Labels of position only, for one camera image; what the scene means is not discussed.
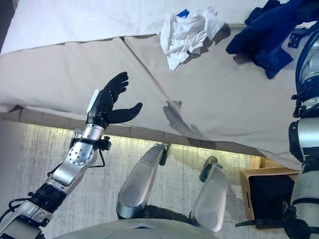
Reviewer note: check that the brown wicker basket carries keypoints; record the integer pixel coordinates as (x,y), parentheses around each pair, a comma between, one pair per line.
(246,189)

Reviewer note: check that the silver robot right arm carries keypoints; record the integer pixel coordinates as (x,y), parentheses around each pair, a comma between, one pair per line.
(306,139)

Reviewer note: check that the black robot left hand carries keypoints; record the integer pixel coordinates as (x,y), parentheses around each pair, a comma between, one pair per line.
(107,104)

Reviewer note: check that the large grey striped rug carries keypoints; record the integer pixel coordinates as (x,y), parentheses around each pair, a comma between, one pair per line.
(99,194)

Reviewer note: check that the white duvet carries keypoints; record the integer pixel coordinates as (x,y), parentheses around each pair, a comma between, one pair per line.
(87,22)

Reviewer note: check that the dark blue garment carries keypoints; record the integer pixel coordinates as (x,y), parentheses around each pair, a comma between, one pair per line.
(264,37)

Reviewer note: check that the beige bed cover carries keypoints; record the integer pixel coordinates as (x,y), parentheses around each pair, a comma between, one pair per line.
(211,104)

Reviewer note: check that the silver robot left leg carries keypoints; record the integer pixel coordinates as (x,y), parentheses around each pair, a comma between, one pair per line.
(137,184)

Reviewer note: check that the grey robot torso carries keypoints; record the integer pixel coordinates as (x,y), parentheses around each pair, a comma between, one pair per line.
(137,230)

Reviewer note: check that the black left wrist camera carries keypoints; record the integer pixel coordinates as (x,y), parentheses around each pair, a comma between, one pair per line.
(106,144)

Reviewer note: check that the black garment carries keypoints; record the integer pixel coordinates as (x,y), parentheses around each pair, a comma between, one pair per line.
(271,196)

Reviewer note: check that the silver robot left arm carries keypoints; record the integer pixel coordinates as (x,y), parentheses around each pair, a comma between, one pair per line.
(74,159)

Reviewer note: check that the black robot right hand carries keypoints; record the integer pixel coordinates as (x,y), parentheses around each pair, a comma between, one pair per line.
(302,37)

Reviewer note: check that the white garment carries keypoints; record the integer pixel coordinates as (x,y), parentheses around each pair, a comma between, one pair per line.
(187,37)

